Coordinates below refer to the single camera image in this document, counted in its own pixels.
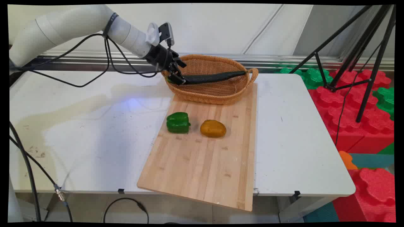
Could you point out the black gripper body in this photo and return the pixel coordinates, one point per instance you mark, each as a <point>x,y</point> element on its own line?
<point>161,55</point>

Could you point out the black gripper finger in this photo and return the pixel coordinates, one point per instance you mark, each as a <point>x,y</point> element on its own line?
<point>176,78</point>
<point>180,62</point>

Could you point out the dark green cucumber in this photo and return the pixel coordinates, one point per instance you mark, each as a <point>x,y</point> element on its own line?
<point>214,76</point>

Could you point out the yellow-brown potato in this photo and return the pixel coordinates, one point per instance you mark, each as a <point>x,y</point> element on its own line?
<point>213,128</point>

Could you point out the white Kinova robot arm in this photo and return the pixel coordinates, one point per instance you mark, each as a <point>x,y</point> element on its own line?
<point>63,25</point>

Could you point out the woven wicker basket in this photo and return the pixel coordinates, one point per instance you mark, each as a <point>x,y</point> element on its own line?
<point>208,93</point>

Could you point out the green bell pepper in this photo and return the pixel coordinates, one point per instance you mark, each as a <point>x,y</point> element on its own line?
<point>178,123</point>

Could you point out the bamboo cutting board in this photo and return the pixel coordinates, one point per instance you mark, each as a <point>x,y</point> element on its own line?
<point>202,167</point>

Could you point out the black table edge clip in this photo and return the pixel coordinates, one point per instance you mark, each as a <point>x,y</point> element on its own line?
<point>121,191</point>
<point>296,193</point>

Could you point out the green foam block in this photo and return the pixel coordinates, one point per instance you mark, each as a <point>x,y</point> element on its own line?
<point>311,77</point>
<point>385,101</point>

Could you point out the large red foam block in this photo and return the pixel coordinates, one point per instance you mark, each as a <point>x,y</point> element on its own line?
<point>347,123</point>

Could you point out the black tripod stand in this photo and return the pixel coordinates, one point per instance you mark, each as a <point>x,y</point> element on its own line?
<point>363,41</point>

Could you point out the teal foam mat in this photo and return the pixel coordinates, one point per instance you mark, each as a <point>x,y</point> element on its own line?
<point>372,160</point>

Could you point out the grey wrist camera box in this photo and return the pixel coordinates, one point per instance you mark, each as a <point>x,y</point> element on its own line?
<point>166,31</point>

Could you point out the aluminium wall rail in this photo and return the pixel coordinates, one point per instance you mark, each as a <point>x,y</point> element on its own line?
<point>277,61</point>

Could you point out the grey table leg frame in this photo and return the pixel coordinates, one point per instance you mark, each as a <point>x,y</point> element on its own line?
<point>300,209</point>

